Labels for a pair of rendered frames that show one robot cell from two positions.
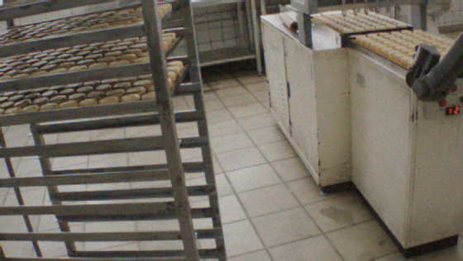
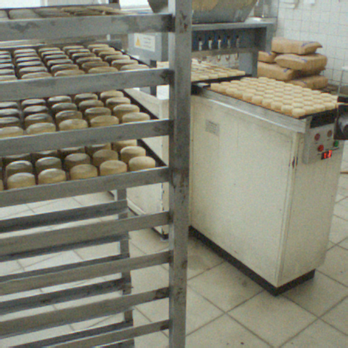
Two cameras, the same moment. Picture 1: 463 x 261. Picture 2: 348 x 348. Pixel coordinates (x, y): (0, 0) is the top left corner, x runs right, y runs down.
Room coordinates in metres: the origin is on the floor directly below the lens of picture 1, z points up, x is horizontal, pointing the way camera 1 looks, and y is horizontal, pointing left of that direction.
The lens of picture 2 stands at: (0.40, 0.50, 1.39)
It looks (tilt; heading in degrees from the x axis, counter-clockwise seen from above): 24 degrees down; 333
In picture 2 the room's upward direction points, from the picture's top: straight up
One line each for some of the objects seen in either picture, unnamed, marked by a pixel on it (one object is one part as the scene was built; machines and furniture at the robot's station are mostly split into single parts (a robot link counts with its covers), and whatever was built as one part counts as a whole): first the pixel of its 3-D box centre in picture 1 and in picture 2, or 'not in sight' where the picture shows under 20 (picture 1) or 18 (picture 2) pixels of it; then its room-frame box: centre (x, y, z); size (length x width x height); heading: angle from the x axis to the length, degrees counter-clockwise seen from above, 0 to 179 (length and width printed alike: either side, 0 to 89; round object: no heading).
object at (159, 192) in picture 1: (126, 194); (25, 277); (1.52, 0.40, 0.60); 0.64 x 0.03 x 0.03; 83
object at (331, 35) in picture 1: (303, 21); not in sight; (2.96, -0.53, 0.88); 1.28 x 0.01 x 0.07; 6
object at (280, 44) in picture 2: not in sight; (290, 46); (4.91, -3.59, 0.62); 0.72 x 0.42 x 0.17; 17
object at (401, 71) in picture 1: (333, 30); (168, 78); (2.61, -0.63, 0.87); 2.01 x 0.03 x 0.07; 6
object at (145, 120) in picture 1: (110, 123); not in sight; (1.52, 0.40, 0.87); 0.64 x 0.03 x 0.03; 83
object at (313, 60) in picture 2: not in sight; (303, 60); (4.68, -3.61, 0.47); 0.72 x 0.42 x 0.17; 106
